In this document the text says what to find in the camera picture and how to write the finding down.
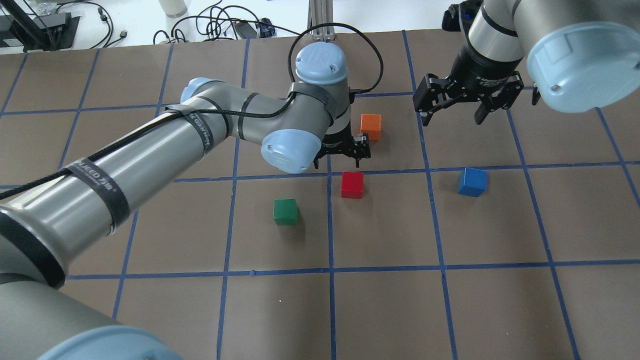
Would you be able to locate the green block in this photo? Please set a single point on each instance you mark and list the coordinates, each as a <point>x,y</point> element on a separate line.
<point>285,212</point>

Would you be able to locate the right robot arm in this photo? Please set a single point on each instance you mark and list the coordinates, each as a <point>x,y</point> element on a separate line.
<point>580,55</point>

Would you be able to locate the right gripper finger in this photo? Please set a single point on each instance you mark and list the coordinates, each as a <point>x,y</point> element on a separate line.
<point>504,99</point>
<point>434,94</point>

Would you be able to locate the orange block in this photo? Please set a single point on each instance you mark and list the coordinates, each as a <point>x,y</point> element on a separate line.
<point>371,124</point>

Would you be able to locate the red block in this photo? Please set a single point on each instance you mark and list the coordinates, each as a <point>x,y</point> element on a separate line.
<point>352,185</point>

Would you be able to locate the black monitor stand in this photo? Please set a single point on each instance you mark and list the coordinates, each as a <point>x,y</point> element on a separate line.
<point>50,32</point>

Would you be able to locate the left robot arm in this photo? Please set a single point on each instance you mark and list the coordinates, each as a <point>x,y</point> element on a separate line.
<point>45,227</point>

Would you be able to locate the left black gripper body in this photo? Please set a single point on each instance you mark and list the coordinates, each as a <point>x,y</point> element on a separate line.
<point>339,140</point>

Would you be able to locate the blue block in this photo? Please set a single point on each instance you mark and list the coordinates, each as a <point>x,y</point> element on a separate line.
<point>473,182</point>

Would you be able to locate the aluminium frame post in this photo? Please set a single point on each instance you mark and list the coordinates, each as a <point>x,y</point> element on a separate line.
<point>321,12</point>

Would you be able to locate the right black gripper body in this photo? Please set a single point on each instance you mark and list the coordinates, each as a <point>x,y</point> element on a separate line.
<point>481,71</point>

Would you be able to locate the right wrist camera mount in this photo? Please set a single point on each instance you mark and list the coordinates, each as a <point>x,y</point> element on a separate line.
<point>459,17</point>

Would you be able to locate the black power adapter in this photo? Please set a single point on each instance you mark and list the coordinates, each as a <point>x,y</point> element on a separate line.
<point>245,30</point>

